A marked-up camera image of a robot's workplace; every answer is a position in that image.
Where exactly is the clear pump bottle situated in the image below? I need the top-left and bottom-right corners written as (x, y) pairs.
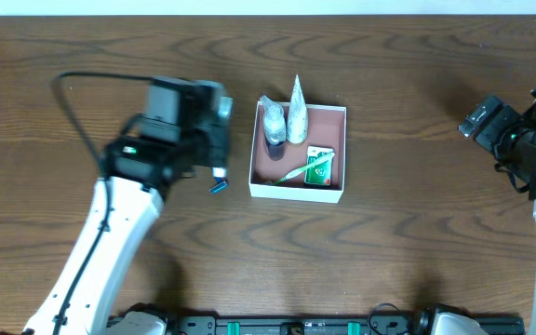
top-left (260, 96), bottom-right (287, 161)

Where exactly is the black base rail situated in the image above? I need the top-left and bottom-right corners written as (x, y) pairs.
top-left (104, 314), bottom-right (526, 335)

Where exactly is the green soap box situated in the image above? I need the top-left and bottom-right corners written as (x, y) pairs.
top-left (304, 146), bottom-right (335, 186)

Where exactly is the white squeeze tube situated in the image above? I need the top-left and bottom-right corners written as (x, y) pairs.
top-left (287, 75), bottom-right (308, 144)

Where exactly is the green white toothbrush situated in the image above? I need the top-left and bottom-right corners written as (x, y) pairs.
top-left (272, 152), bottom-right (335, 185)

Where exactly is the white box pink interior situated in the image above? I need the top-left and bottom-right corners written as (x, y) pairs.
top-left (248, 103), bottom-right (347, 204)

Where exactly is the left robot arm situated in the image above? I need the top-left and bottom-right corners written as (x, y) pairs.
top-left (23, 76), bottom-right (233, 335)

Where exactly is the blue disposable razor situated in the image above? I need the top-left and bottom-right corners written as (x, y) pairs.
top-left (209, 180), bottom-right (228, 194)

